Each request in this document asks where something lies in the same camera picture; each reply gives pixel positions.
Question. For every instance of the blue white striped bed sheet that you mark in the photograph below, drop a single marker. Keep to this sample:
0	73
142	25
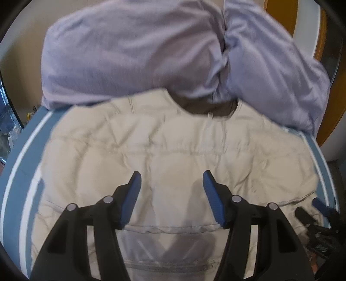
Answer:
19	173

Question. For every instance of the beige puffer jacket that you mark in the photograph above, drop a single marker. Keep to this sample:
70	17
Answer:
173	146

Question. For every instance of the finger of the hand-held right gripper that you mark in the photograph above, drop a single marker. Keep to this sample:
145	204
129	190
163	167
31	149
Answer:
304	216
323	206

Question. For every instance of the yellow wooden door frame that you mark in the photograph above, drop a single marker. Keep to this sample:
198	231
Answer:
294	21

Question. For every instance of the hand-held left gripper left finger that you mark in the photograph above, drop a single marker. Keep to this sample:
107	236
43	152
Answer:
133	194

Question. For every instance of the lilac pillow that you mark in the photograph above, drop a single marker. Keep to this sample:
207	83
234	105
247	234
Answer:
129	54
273	73

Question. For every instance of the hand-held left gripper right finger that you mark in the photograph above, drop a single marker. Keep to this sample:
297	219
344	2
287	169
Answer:
213	194

